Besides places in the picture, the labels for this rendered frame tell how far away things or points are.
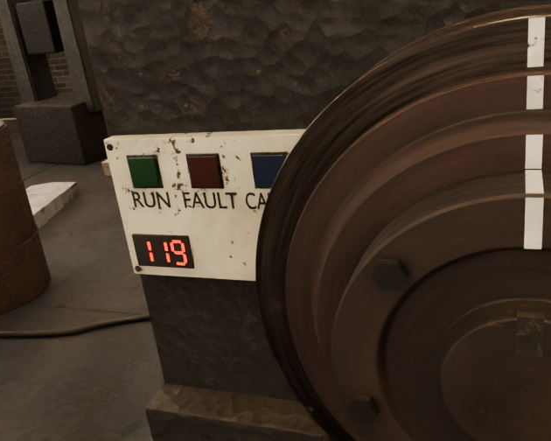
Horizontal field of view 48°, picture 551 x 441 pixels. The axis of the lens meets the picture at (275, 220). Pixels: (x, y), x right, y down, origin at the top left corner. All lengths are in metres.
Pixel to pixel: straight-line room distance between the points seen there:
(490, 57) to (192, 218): 0.41
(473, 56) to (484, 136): 0.06
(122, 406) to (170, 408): 1.55
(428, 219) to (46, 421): 2.18
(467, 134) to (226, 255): 0.38
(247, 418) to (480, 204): 0.51
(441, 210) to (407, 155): 0.07
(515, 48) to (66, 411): 2.24
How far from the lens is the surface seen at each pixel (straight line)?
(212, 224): 0.73
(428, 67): 0.47
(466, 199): 0.41
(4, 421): 2.58
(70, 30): 5.80
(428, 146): 0.45
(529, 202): 0.40
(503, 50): 0.46
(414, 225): 0.41
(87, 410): 2.47
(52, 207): 4.67
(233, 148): 0.68
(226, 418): 0.84
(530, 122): 0.45
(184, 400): 0.89
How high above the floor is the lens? 1.40
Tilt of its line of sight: 22 degrees down
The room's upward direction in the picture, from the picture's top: 8 degrees counter-clockwise
